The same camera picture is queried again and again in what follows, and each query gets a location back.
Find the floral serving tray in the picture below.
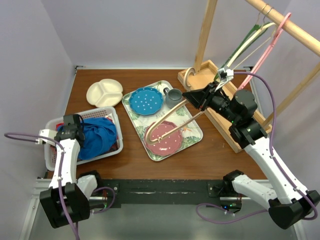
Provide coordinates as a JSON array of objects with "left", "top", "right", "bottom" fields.
[{"left": 122, "top": 80, "right": 203, "bottom": 162}]

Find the pink dotted plate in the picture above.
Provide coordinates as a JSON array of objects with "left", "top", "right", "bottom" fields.
[{"left": 144, "top": 120, "right": 183, "bottom": 156}]

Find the beige plastic hanger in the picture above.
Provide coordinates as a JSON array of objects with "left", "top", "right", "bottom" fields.
[{"left": 144, "top": 66, "right": 208, "bottom": 146}]

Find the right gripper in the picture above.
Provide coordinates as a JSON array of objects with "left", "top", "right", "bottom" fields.
[{"left": 183, "top": 80, "right": 239, "bottom": 124}]

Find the red tank top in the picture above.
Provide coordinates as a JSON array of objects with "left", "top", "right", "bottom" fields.
[{"left": 51, "top": 122, "right": 118, "bottom": 161}]

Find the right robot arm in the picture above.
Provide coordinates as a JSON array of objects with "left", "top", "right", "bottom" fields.
[{"left": 182, "top": 82, "right": 320, "bottom": 230}]

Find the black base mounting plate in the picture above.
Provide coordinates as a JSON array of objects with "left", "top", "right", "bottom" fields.
[{"left": 89, "top": 179, "right": 240, "bottom": 210}]

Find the grey ceramic mug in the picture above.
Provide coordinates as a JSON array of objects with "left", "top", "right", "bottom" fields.
[{"left": 163, "top": 87, "right": 183, "bottom": 109}]

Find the aluminium rail frame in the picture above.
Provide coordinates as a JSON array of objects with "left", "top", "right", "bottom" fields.
[{"left": 20, "top": 171, "right": 307, "bottom": 240}]

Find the blue tank top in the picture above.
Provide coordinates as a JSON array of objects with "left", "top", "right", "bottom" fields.
[{"left": 57, "top": 117, "right": 118, "bottom": 161}]

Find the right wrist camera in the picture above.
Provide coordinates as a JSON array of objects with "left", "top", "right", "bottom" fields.
[{"left": 217, "top": 67, "right": 234, "bottom": 83}]

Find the cream divided plate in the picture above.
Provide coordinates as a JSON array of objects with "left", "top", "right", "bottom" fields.
[{"left": 86, "top": 78, "right": 123, "bottom": 108}]

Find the cream wooden hanger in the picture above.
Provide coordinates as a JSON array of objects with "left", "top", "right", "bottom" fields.
[{"left": 219, "top": 4, "right": 278, "bottom": 73}]

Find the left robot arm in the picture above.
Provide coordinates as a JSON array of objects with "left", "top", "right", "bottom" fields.
[{"left": 38, "top": 114, "right": 104, "bottom": 229}]

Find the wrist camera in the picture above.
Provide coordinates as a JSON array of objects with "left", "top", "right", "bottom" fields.
[
  {"left": 35, "top": 129, "right": 57, "bottom": 146},
  {"left": 217, "top": 67, "right": 234, "bottom": 83}
]

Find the green velvet hanger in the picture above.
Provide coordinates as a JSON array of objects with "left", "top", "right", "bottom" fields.
[{"left": 230, "top": 22, "right": 276, "bottom": 70}]

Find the white plastic basket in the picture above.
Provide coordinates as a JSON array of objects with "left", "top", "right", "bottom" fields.
[{"left": 44, "top": 106, "right": 124, "bottom": 171}]

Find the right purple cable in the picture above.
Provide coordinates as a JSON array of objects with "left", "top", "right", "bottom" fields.
[{"left": 196, "top": 71, "right": 319, "bottom": 223}]

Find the blue dotted plate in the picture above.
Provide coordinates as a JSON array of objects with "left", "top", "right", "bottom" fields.
[{"left": 128, "top": 86, "right": 164, "bottom": 116}]

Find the pink plastic hanger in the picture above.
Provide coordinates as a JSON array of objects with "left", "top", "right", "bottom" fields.
[{"left": 237, "top": 12, "right": 292, "bottom": 91}]

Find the wooden clothes rack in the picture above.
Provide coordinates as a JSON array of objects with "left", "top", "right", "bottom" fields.
[{"left": 178, "top": 0, "right": 320, "bottom": 153}]

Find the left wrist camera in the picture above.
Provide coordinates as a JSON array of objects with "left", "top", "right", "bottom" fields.
[{"left": 35, "top": 129, "right": 57, "bottom": 146}]

